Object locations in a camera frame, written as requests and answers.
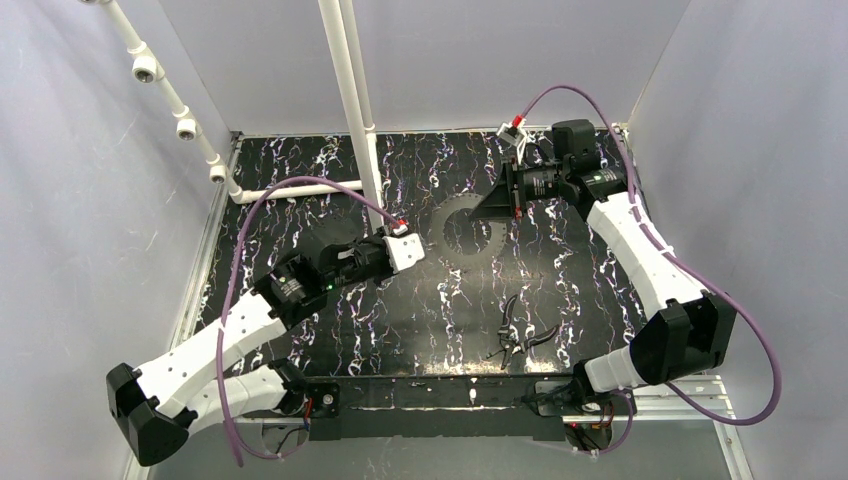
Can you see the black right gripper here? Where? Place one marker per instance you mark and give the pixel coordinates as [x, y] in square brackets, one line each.
[508, 187]

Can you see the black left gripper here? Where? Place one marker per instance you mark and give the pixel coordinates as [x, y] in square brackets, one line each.
[374, 254]

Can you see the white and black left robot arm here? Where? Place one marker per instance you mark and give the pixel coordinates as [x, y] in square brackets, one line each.
[160, 404]

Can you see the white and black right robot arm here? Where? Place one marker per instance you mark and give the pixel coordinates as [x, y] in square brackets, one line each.
[688, 328]

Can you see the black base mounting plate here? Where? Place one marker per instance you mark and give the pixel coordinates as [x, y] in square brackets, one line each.
[520, 422]

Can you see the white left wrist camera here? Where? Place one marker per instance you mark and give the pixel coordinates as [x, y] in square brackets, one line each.
[405, 251]

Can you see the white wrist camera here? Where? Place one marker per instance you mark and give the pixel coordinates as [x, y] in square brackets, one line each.
[514, 135]
[405, 251]

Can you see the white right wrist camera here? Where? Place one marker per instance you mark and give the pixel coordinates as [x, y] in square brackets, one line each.
[514, 135]

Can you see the black wire stripper pliers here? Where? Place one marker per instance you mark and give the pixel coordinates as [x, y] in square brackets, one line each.
[510, 342]

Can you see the aluminium extrusion rail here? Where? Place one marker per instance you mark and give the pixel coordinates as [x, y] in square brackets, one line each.
[328, 397]

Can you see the white PVC pipe frame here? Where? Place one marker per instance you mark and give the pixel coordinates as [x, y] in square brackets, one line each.
[283, 67]

